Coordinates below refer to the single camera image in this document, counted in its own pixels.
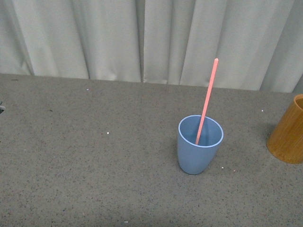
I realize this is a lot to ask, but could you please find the pink chopstick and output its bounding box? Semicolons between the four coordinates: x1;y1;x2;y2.
195;58;219;145

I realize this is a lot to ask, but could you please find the white curtain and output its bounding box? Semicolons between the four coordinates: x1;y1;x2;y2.
0;0;303;93

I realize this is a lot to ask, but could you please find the blue plastic cup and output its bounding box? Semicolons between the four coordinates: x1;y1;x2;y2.
177;115;224;175

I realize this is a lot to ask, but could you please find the bamboo chopstick holder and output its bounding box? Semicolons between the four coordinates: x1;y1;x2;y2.
267;94;303;164

